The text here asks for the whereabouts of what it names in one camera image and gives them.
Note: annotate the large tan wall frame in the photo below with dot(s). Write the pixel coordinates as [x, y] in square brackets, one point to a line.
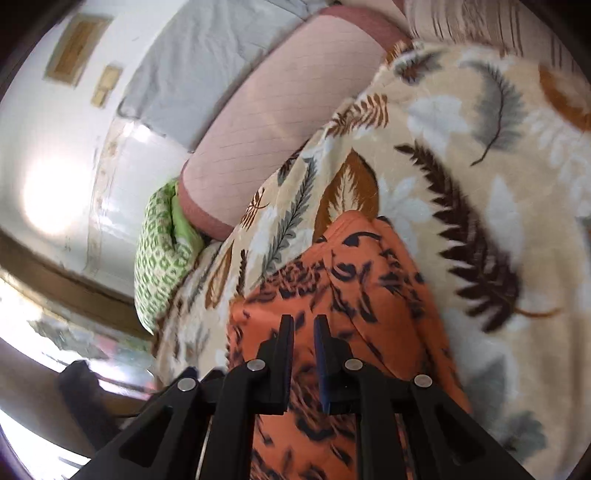
[76, 48]

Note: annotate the leaf print fleece blanket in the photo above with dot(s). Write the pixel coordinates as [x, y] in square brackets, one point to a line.
[461, 161]

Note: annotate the small tan wall frame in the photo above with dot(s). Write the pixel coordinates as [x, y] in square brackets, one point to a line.
[107, 86]

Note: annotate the orange floral garment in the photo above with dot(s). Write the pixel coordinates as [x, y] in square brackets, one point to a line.
[369, 295]

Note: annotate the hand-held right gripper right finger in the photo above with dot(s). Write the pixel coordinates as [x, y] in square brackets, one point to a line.
[324, 369]

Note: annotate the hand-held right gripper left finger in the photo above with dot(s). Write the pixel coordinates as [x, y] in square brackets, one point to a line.
[281, 364]

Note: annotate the dark blurred object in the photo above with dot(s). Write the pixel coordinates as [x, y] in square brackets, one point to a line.
[85, 401]

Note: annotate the grey pillow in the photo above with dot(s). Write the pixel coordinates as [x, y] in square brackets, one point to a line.
[198, 69]

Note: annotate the pink bolster cushion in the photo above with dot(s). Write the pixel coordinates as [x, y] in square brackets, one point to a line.
[277, 115]

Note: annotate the green checked pillow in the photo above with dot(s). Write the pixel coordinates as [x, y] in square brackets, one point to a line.
[157, 258]

